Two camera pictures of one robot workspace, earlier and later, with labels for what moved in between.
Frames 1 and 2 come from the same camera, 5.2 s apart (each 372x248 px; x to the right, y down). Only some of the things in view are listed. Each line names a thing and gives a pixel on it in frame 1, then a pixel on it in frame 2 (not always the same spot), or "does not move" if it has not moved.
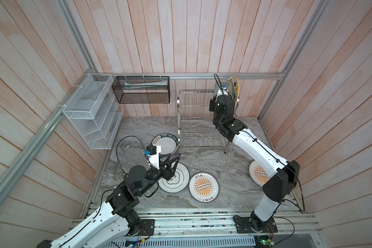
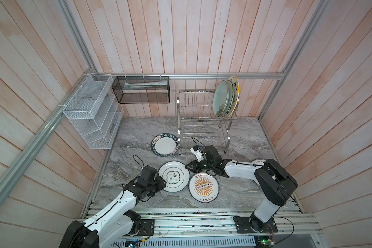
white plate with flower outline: (179, 182) does not move
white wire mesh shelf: (95, 111) does not move
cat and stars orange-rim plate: (235, 89) does not move
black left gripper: (168, 172) -> (160, 182)
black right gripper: (213, 106) -> (195, 166)
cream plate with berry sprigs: (230, 91) does not move
